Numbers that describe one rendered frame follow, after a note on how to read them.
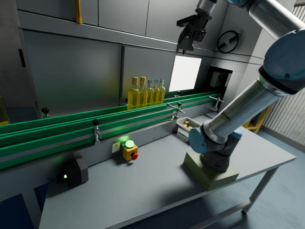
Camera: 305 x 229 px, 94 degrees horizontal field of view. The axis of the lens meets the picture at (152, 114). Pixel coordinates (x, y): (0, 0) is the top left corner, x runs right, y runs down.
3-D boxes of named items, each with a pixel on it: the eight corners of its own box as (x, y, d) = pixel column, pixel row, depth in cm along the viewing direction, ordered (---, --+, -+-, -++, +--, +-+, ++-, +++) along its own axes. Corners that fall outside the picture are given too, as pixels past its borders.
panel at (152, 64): (191, 89, 160) (200, 57, 146) (194, 90, 159) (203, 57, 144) (120, 97, 104) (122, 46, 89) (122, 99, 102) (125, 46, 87)
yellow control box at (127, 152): (130, 150, 88) (131, 140, 85) (137, 157, 83) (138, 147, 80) (120, 154, 84) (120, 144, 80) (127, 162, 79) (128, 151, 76)
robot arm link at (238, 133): (238, 153, 73) (251, 131, 67) (218, 157, 67) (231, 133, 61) (220, 139, 83) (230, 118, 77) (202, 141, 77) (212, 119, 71)
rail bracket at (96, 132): (99, 141, 72) (98, 117, 67) (105, 149, 67) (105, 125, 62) (91, 143, 70) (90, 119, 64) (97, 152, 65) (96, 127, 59)
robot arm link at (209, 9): (197, -5, 64) (207, 1, 69) (192, 7, 67) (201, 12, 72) (210, 0, 60) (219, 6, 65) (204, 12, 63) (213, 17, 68)
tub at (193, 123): (184, 125, 128) (186, 116, 125) (206, 137, 114) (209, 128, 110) (171, 129, 117) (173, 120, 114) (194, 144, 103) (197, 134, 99)
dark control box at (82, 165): (83, 169, 71) (82, 156, 67) (89, 181, 65) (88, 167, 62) (64, 177, 65) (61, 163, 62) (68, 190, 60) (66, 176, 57)
